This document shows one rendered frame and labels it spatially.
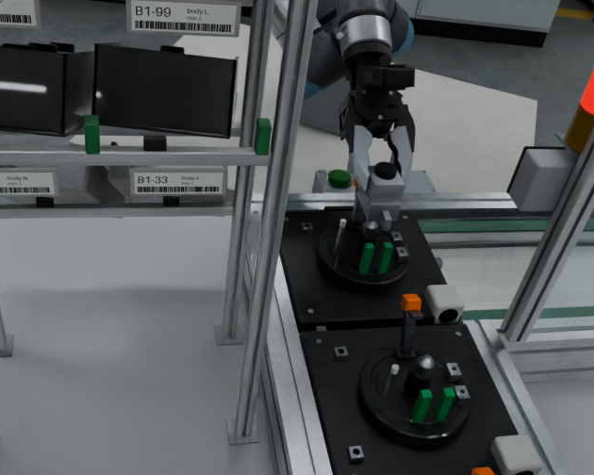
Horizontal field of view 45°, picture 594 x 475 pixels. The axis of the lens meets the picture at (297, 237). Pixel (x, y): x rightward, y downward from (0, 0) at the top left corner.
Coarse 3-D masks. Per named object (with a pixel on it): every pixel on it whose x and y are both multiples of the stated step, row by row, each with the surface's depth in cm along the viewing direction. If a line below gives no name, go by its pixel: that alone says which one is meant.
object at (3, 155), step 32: (288, 0) 57; (128, 128) 81; (0, 160) 62; (32, 160) 62; (64, 160) 63; (96, 160) 63; (128, 160) 64; (160, 160) 64; (192, 160) 65; (224, 160) 66; (256, 160) 66
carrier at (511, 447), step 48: (336, 336) 96; (384, 336) 97; (432, 336) 98; (336, 384) 90; (384, 384) 89; (432, 384) 90; (480, 384) 93; (336, 432) 85; (384, 432) 85; (432, 432) 84; (480, 432) 87
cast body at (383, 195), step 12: (372, 168) 99; (384, 168) 97; (396, 168) 98; (372, 180) 97; (384, 180) 97; (396, 180) 97; (360, 192) 102; (372, 192) 97; (384, 192) 97; (396, 192) 97; (372, 204) 98; (384, 204) 98; (396, 204) 98; (372, 216) 99; (384, 216) 98; (396, 216) 100; (384, 228) 98
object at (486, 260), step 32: (448, 224) 122; (480, 224) 123; (512, 224) 125; (544, 224) 126; (448, 256) 120; (480, 256) 122; (512, 256) 123; (480, 288) 115; (512, 288) 116; (512, 352) 104; (544, 352) 104; (576, 352) 106
